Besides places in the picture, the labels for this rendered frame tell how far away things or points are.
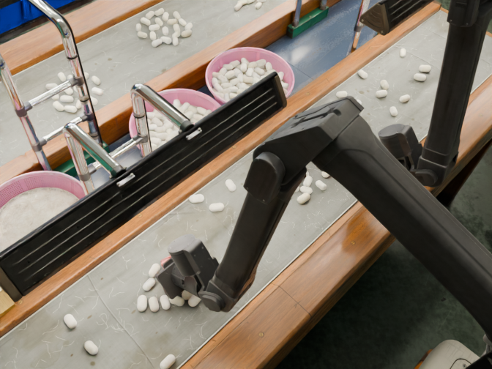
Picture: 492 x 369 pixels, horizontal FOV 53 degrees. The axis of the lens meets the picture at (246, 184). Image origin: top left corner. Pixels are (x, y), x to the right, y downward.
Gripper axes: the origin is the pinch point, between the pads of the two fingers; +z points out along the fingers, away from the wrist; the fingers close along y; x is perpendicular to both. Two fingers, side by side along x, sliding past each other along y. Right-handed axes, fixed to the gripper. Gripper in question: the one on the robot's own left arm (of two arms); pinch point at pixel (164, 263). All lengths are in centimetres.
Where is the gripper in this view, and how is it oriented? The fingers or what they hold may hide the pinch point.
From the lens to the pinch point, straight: 113.2
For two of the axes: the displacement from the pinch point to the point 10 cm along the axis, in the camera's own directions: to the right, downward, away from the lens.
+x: 4.0, 8.4, 3.8
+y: -7.1, 5.4, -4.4
